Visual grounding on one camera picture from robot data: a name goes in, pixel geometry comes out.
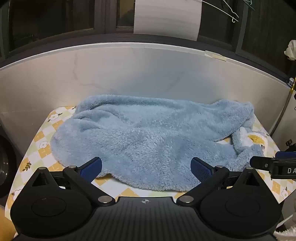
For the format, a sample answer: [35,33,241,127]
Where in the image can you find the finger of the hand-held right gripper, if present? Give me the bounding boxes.
[250,156,274,171]
[275,151,296,161]

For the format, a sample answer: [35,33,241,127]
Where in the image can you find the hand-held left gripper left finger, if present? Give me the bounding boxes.
[30,157,115,206]

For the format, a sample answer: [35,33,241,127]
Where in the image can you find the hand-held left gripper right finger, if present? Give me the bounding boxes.
[177,157,266,206]

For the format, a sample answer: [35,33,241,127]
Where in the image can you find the blue fleece pants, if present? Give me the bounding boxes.
[50,94,269,192]

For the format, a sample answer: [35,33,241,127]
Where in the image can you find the white metal pole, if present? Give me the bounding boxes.
[269,77,296,138]

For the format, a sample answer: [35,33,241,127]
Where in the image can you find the checkered floral tablecloth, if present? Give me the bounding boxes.
[5,105,288,223]

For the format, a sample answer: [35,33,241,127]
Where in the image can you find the white fluffy cloth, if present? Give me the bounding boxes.
[275,228,296,241]

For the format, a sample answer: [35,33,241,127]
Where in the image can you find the grey washing machine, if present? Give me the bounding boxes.
[0,123,22,200]

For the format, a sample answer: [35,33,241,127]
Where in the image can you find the crumpled white cloth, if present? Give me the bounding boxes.
[284,40,296,61]

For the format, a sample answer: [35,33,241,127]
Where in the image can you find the beige tape strip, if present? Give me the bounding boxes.
[205,50,228,62]

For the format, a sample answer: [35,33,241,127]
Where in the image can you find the white wire hanger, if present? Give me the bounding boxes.
[240,0,255,10]
[201,0,239,23]

